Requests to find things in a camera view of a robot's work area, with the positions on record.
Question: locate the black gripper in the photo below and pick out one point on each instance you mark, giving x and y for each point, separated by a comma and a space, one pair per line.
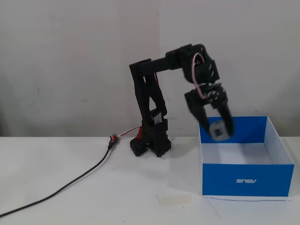
195, 101

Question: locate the gray cube block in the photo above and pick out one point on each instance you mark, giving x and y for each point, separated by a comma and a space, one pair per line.
219, 133

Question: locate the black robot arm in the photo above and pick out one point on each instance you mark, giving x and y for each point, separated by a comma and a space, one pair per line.
150, 65

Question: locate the blue white cardboard box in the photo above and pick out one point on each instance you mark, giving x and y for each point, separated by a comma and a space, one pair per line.
246, 179

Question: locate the clear tape piece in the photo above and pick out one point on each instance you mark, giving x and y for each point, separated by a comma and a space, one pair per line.
174, 200

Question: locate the small controller board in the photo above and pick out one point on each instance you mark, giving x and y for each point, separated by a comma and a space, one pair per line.
113, 138

